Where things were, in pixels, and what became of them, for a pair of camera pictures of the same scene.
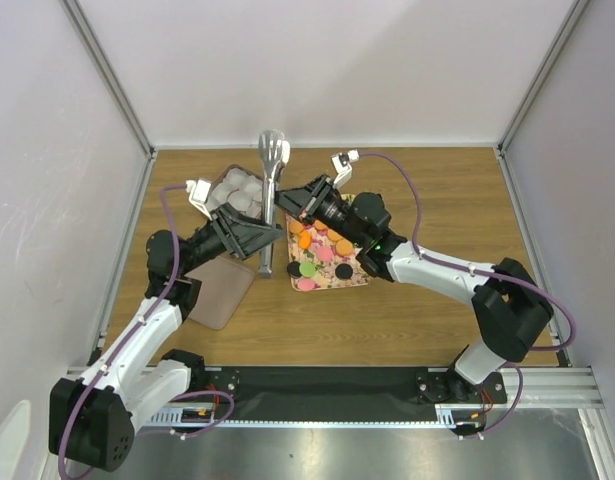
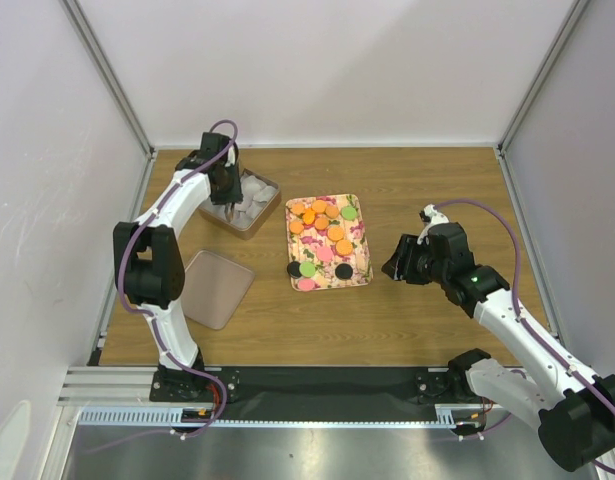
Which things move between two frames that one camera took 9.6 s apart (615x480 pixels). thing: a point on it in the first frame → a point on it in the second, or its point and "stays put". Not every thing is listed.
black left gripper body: (215, 240) → (230, 192)
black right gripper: (304, 203) → (397, 268)
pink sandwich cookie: (325, 253) stays put
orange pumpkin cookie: (295, 226) stays put
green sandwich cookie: (307, 269) stays put
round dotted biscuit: (344, 247) stays put
